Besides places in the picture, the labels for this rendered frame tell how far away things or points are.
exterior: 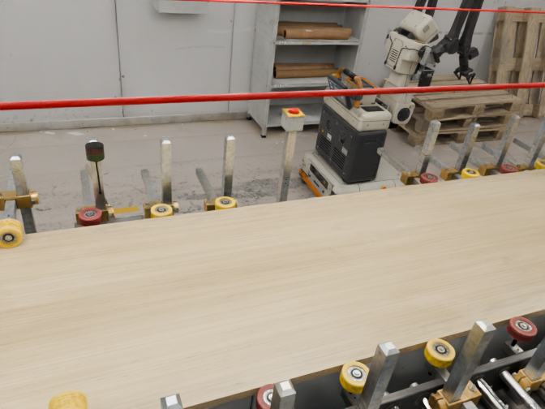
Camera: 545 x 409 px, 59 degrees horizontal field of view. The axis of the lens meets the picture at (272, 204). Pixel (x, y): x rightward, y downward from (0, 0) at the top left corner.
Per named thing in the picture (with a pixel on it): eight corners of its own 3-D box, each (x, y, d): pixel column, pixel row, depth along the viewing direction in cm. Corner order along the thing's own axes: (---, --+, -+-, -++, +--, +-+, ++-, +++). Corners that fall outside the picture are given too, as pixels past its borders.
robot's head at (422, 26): (414, 32, 307) (432, 15, 304) (396, 23, 323) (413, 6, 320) (424, 47, 316) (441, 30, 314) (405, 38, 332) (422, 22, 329)
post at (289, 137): (272, 216, 220) (284, 126, 196) (282, 215, 222) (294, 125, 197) (276, 221, 217) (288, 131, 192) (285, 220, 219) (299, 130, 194)
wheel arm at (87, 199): (80, 177, 208) (79, 168, 206) (88, 176, 209) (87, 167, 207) (87, 236, 175) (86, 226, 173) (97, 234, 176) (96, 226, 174)
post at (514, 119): (478, 194, 267) (511, 114, 241) (483, 194, 268) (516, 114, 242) (482, 198, 264) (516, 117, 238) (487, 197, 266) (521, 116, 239)
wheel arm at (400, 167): (375, 153, 261) (377, 147, 258) (380, 153, 262) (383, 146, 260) (424, 195, 228) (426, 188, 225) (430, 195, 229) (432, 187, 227)
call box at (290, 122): (280, 127, 197) (282, 109, 192) (295, 125, 199) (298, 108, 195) (286, 134, 191) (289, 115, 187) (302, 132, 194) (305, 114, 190)
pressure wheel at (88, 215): (80, 233, 180) (77, 208, 174) (103, 230, 183) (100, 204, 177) (82, 246, 174) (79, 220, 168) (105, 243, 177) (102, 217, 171)
